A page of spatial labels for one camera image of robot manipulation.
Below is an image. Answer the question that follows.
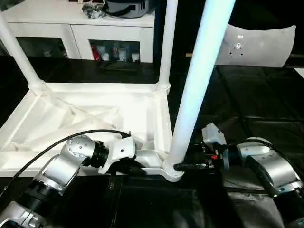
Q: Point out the black cabinet with gold label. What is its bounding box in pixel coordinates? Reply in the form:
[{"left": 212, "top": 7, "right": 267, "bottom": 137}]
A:
[{"left": 154, "top": 0, "right": 225, "bottom": 67}]

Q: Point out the dark clutter pile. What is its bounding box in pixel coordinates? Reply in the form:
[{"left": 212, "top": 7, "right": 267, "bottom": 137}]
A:
[{"left": 82, "top": 3, "right": 106, "bottom": 19}]

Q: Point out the black work mat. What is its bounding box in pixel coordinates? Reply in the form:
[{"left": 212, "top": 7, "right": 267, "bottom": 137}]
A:
[{"left": 0, "top": 56, "right": 304, "bottom": 228}]

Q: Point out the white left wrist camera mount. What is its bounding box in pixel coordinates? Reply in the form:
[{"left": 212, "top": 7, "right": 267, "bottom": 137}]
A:
[{"left": 97, "top": 135, "right": 137, "bottom": 175}]

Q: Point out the white cabinet with glass doors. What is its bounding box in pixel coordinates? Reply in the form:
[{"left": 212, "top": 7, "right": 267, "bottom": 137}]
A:
[{"left": 0, "top": 0, "right": 156, "bottom": 63}]

